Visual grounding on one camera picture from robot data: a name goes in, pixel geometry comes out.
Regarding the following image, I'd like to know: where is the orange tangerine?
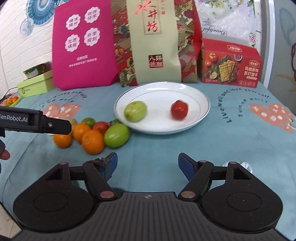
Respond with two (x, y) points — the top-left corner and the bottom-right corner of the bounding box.
(53, 134), (73, 149)
(81, 130), (105, 155)
(72, 123), (91, 143)

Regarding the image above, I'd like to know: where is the brown longan fruit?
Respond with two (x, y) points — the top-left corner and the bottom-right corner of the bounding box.
(69, 118), (77, 131)

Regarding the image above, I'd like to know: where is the orange tangerine front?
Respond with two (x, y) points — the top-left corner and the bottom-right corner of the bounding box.
(81, 130), (105, 155)

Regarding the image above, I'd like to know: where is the small dark green tomato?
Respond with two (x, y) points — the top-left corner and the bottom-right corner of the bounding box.
(81, 118), (96, 128)

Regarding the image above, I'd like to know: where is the large bright green fruit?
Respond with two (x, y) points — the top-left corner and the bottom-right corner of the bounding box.
(104, 123), (130, 148)

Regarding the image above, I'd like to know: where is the red tomato fruit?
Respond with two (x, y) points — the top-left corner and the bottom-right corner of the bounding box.
(92, 121), (109, 134)

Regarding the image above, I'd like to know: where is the small green fruit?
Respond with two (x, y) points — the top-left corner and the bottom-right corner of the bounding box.
(109, 118), (121, 126)

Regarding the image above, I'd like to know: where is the small tray of fruits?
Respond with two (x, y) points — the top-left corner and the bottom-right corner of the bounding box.
(1, 96), (20, 108)

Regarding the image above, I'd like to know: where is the person's left hand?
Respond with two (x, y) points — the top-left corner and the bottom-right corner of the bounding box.
(0, 140), (11, 160)

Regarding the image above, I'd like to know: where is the light green box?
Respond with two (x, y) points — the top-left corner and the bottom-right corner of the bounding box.
(16, 70), (55, 98)

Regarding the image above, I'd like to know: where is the green patterned bowl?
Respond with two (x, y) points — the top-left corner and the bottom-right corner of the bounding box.
(23, 62), (52, 79)

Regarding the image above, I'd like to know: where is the blue printed tablecloth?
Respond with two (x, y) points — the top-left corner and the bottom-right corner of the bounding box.
(1, 83), (295, 240)

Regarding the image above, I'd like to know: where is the red wax apple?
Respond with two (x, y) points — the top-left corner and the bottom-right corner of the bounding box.
(171, 100), (189, 121)

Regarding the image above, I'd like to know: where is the pale green apple on plate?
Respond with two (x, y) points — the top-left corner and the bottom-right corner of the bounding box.
(124, 101), (147, 123)

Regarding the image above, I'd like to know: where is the magenta fabric bag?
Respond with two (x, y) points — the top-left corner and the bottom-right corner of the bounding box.
(52, 1), (118, 90)

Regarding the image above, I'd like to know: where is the white round plate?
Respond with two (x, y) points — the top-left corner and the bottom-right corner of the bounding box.
(114, 82), (211, 135)

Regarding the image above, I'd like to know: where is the blue paper fan decoration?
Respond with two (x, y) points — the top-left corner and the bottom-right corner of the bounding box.
(20, 0), (68, 37)

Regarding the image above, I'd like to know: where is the red cracker box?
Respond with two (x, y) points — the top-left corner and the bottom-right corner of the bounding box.
(199, 38), (262, 88)

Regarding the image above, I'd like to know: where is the red beige liquor gift bag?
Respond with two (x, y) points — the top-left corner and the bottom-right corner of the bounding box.
(110, 0), (203, 88)

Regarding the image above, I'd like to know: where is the white floral plastic bag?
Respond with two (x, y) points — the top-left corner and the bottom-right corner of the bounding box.
(195, 0), (256, 47)

